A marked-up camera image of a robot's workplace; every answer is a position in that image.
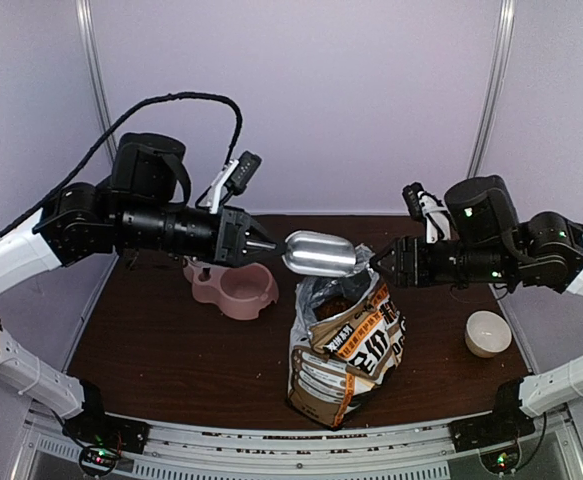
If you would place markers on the pet food bag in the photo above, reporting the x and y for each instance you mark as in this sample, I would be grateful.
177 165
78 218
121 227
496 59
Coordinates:
336 365

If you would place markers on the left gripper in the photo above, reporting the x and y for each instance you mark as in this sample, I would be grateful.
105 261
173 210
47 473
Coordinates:
234 222

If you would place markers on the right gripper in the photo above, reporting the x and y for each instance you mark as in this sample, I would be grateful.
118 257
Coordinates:
409 261

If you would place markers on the left aluminium frame post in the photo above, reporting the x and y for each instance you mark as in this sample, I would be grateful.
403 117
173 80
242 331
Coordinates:
88 38

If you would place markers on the brown pet food kibble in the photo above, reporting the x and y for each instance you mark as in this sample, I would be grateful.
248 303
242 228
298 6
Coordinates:
332 307

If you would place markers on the beige ceramic bowl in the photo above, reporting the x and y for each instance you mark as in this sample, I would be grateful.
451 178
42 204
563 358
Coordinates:
487 334

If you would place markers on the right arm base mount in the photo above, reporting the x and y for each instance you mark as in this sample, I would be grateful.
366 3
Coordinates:
496 434

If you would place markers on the metal scoop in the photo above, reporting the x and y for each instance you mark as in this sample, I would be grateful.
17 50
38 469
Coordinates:
312 253

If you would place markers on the right aluminium frame post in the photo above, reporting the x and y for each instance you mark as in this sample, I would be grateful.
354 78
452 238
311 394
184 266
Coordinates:
500 58

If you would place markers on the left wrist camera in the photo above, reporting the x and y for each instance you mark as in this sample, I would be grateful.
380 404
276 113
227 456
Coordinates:
247 166

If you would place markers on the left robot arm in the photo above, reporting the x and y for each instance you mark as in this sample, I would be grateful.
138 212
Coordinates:
130 209

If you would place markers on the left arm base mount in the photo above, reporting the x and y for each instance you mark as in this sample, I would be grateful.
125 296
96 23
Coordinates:
102 438

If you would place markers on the pink double pet feeder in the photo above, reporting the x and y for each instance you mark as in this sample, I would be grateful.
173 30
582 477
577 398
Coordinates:
238 293

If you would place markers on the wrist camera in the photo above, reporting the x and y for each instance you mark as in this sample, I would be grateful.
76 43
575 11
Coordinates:
247 166
410 194

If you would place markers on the aluminium frame post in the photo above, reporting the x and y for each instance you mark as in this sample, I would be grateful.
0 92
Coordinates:
500 58
88 38

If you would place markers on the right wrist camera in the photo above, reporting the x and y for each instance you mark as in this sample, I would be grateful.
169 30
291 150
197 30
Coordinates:
410 194

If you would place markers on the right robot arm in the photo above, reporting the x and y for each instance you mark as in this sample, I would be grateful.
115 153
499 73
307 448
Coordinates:
475 236

